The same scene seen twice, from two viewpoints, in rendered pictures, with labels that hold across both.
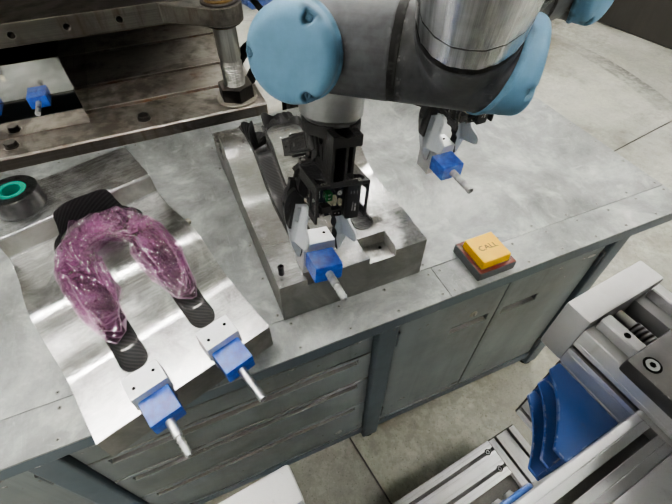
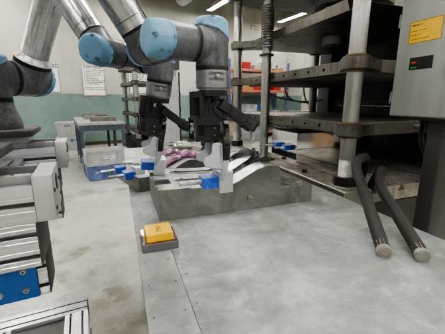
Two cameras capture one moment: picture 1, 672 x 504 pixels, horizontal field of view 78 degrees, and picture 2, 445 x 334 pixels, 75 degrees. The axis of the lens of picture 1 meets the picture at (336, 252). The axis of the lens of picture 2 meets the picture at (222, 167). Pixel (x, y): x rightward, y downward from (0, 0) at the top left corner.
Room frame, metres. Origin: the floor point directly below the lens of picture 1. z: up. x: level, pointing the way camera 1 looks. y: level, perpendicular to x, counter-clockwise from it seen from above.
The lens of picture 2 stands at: (0.69, -0.89, 1.13)
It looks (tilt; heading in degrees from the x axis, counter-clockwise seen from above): 13 degrees down; 93
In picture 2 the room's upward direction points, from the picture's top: straight up
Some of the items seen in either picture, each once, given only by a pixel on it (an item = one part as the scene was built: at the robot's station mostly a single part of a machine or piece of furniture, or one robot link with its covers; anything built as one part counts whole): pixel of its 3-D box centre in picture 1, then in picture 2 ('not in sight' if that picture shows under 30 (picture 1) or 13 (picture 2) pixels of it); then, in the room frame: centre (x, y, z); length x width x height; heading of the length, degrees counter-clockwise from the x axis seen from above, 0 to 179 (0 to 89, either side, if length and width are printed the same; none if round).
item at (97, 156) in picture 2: not in sight; (106, 156); (-1.33, 3.29, 0.32); 0.60 x 0.40 x 0.22; 37
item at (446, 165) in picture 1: (449, 168); (204, 181); (0.61, -0.20, 0.93); 0.13 x 0.05 x 0.05; 23
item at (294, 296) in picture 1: (303, 180); (227, 178); (0.65, 0.06, 0.87); 0.50 x 0.26 x 0.14; 23
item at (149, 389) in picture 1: (165, 414); (116, 169); (0.20, 0.22, 0.86); 0.13 x 0.05 x 0.05; 40
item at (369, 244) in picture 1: (376, 251); (162, 187); (0.46, -0.07, 0.87); 0.05 x 0.05 x 0.04; 23
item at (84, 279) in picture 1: (114, 253); (181, 154); (0.44, 0.35, 0.90); 0.26 x 0.18 x 0.08; 40
